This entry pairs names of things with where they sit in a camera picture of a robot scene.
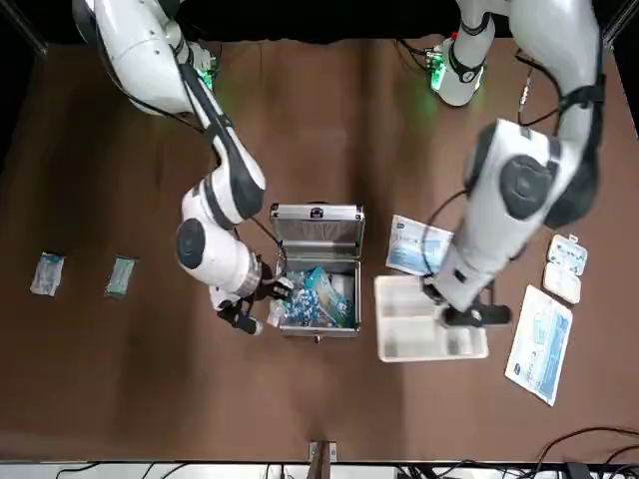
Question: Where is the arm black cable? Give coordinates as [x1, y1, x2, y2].
[169, 42, 289, 273]
[421, 47, 608, 280]

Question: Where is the teal bandage packet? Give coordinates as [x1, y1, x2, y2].
[103, 254, 139, 300]

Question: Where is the teal white gauze packet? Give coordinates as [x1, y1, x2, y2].
[304, 265, 351, 321]

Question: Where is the folded mask packet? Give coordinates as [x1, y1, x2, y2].
[384, 214, 455, 276]

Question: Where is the black loose table cable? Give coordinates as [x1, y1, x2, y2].
[536, 425, 639, 479]

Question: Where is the white pill box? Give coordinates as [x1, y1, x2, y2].
[542, 233, 589, 304]

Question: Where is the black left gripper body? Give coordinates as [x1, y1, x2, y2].
[439, 304, 485, 329]

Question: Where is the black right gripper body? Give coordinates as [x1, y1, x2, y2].
[254, 262, 281, 303]

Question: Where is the pale blue gauze packet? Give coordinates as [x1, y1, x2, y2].
[29, 251, 66, 297]

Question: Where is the blue dotted bandage packet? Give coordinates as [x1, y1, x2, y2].
[284, 286, 321, 324]

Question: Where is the white partition tray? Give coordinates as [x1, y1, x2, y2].
[373, 273, 489, 363]

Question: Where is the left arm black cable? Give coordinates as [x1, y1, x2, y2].
[421, 47, 608, 280]

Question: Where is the large flat mask packet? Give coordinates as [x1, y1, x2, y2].
[503, 283, 574, 406]

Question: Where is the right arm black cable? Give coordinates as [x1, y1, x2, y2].
[169, 42, 289, 273]

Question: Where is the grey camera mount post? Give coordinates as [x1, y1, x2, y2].
[308, 440, 337, 479]

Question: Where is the aluminium first-aid case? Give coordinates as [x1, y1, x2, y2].
[269, 202, 365, 345]

